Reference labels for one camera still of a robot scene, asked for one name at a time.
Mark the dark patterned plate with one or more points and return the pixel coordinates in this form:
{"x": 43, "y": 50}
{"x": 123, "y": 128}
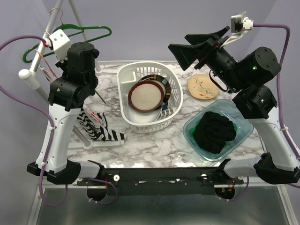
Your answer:
{"x": 163, "y": 82}

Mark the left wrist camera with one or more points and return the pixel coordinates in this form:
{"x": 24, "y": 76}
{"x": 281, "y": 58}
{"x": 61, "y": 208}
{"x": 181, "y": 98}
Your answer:
{"x": 61, "y": 43}

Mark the green hanger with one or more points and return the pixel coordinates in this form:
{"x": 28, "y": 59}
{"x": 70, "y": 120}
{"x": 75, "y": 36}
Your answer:
{"x": 100, "y": 97}
{"x": 81, "y": 30}

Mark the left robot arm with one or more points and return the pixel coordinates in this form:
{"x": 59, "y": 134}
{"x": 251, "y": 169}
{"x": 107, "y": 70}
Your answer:
{"x": 66, "y": 99}

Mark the pink wire hanger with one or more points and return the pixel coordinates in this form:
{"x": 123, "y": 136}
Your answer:
{"x": 50, "y": 76}

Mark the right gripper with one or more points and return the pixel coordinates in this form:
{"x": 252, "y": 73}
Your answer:
{"x": 186, "y": 54}

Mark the white clothes rack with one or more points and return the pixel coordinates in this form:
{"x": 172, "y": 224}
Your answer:
{"x": 29, "y": 76}

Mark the blue transparent bin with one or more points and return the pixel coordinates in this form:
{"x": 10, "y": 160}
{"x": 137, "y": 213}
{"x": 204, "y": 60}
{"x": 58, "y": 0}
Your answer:
{"x": 225, "y": 108}

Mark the red rimmed plate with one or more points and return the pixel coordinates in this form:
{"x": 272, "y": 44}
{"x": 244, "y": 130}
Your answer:
{"x": 146, "y": 96}

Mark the beige bird plate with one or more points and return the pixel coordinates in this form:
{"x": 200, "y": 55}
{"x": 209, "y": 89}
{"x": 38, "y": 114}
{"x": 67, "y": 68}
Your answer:
{"x": 201, "y": 87}

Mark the green hanger front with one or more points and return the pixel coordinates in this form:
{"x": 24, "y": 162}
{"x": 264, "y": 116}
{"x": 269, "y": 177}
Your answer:
{"x": 81, "y": 30}

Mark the white plastic basket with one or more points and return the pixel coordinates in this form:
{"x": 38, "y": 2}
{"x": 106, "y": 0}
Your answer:
{"x": 130, "y": 74}

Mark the green tank top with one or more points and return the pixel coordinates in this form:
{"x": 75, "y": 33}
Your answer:
{"x": 213, "y": 132}

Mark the green hanger back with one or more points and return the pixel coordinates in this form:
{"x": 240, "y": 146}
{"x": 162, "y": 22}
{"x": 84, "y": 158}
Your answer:
{"x": 100, "y": 97}

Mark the black base frame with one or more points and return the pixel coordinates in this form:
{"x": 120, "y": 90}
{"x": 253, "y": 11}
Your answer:
{"x": 163, "y": 181}

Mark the black tank top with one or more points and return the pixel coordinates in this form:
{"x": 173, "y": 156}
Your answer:
{"x": 214, "y": 148}

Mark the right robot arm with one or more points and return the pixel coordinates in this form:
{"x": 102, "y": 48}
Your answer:
{"x": 247, "y": 78}

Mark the zebra striped tank top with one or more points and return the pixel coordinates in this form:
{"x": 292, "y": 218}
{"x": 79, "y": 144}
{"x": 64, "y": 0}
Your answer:
{"x": 96, "y": 126}

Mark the white plate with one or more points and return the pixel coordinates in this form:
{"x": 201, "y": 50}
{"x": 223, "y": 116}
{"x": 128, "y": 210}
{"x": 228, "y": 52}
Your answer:
{"x": 135, "y": 116}

